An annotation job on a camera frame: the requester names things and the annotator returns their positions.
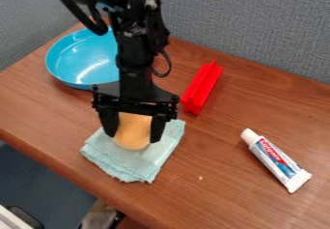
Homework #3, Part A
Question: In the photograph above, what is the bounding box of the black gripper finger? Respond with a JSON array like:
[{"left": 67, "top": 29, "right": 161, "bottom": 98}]
[
  {"left": 98, "top": 108, "right": 119, "bottom": 137},
  {"left": 150, "top": 114, "right": 166, "bottom": 143}
]

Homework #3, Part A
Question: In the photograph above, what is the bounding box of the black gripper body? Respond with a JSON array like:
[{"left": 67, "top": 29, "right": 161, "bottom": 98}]
[{"left": 93, "top": 71, "right": 179, "bottom": 121}]

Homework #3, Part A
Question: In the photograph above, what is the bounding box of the yellow foam ball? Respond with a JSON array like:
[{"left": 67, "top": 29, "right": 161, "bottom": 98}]
[{"left": 114, "top": 112, "right": 153, "bottom": 151}]

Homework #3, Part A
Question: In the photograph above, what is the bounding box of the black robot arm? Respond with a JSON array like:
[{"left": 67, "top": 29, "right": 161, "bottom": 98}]
[{"left": 59, "top": 0, "right": 179, "bottom": 143}]

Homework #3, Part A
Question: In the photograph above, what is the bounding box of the blue plate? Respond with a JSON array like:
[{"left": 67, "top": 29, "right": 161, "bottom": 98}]
[{"left": 46, "top": 29, "right": 119, "bottom": 90}]

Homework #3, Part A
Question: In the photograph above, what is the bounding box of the light green folded cloth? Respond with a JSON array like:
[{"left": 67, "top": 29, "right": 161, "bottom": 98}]
[{"left": 82, "top": 120, "right": 186, "bottom": 184}]

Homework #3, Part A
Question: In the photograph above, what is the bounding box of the red plastic block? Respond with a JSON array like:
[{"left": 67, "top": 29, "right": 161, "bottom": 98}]
[{"left": 181, "top": 60, "right": 225, "bottom": 115}]

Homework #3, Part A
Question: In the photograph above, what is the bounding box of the grey object under table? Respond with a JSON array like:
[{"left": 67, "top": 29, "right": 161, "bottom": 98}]
[{"left": 77, "top": 199, "right": 126, "bottom": 229}]

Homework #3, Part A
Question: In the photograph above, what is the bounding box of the white toothpaste tube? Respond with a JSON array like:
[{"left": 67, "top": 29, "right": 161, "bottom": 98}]
[{"left": 241, "top": 129, "right": 312, "bottom": 193}]

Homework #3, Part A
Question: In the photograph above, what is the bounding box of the black cable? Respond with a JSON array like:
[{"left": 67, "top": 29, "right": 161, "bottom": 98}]
[{"left": 151, "top": 48, "right": 173, "bottom": 78}]

